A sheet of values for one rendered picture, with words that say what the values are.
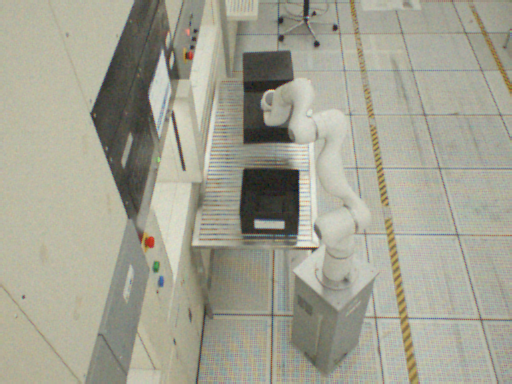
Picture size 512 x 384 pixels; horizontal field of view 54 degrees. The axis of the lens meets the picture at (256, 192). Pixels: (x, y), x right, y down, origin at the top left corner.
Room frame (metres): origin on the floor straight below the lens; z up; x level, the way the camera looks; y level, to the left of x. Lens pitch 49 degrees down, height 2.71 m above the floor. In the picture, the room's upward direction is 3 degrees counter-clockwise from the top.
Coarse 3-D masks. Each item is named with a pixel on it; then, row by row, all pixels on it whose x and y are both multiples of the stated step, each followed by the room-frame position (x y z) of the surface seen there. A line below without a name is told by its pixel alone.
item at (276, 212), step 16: (256, 176) 1.69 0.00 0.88; (272, 176) 1.68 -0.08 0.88; (288, 176) 1.68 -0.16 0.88; (240, 192) 1.54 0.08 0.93; (256, 192) 1.68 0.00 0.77; (272, 192) 1.66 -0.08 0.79; (288, 192) 1.67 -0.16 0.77; (240, 208) 1.46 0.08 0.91; (256, 208) 1.57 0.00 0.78; (272, 208) 1.57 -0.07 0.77; (288, 208) 1.57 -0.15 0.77; (240, 224) 1.43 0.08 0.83; (256, 224) 1.42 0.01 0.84; (272, 224) 1.41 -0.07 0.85; (288, 224) 1.41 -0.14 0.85
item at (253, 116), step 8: (248, 96) 2.10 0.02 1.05; (256, 96) 2.10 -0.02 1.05; (248, 104) 2.03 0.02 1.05; (256, 104) 2.03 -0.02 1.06; (248, 112) 1.97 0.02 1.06; (256, 112) 1.97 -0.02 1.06; (248, 120) 1.91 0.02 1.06; (256, 120) 1.90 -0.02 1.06; (288, 120) 1.89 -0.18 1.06; (248, 128) 1.85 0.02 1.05; (256, 128) 1.85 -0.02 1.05; (264, 128) 1.85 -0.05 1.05; (272, 128) 1.84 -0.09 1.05; (280, 128) 1.84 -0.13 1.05; (248, 136) 1.85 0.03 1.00; (256, 136) 1.85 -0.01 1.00; (264, 136) 1.85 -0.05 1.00; (272, 136) 1.84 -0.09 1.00; (280, 136) 1.84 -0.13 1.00; (288, 136) 1.84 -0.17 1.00
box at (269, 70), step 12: (252, 60) 2.48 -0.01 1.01; (264, 60) 2.48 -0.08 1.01; (276, 60) 2.47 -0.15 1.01; (288, 60) 2.46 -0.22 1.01; (252, 72) 2.37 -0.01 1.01; (264, 72) 2.36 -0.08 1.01; (276, 72) 2.35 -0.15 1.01; (288, 72) 2.35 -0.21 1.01; (252, 84) 2.28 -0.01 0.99; (264, 84) 2.28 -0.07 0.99; (276, 84) 2.28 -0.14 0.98
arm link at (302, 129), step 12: (288, 84) 1.60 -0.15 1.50; (300, 84) 1.54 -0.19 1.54; (288, 96) 1.56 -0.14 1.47; (300, 96) 1.49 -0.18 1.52; (312, 96) 1.49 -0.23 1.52; (300, 108) 1.44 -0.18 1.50; (300, 120) 1.39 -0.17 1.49; (312, 120) 1.40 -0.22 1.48; (288, 132) 1.39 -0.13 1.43; (300, 132) 1.36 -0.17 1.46; (312, 132) 1.36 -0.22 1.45; (300, 144) 1.35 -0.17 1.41
